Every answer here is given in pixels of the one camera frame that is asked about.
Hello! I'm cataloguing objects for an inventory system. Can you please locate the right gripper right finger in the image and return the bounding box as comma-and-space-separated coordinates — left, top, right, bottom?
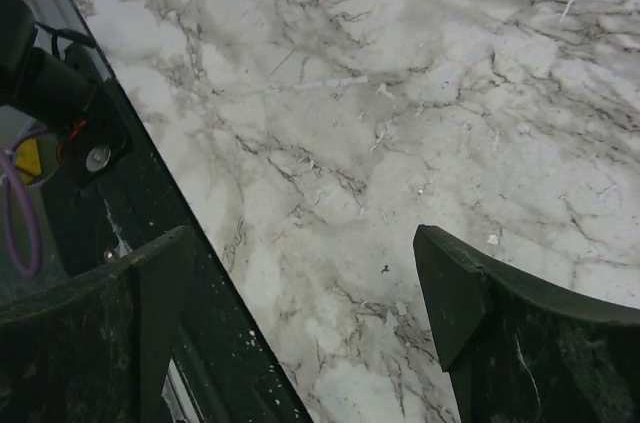
413, 225, 639, 422

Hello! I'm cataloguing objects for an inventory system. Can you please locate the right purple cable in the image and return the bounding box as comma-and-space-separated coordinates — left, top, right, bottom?
0, 127, 49, 278

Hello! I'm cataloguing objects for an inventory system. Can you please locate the black mounting rail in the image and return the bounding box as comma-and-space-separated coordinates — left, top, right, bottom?
39, 40, 314, 423

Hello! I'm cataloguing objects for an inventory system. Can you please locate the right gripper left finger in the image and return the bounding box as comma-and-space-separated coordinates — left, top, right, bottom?
1, 227, 195, 422

